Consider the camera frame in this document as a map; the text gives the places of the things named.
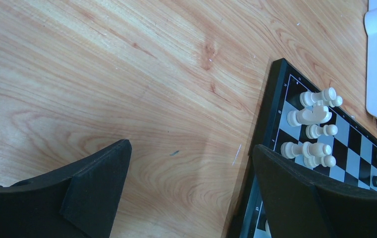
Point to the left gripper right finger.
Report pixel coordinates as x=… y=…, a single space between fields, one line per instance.
x=302 y=203

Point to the white chess pieces rows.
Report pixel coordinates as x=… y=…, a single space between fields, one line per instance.
x=315 y=112

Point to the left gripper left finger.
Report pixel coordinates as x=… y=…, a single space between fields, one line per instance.
x=79 y=200

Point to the black white chess board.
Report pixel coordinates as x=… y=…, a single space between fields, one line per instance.
x=353 y=147

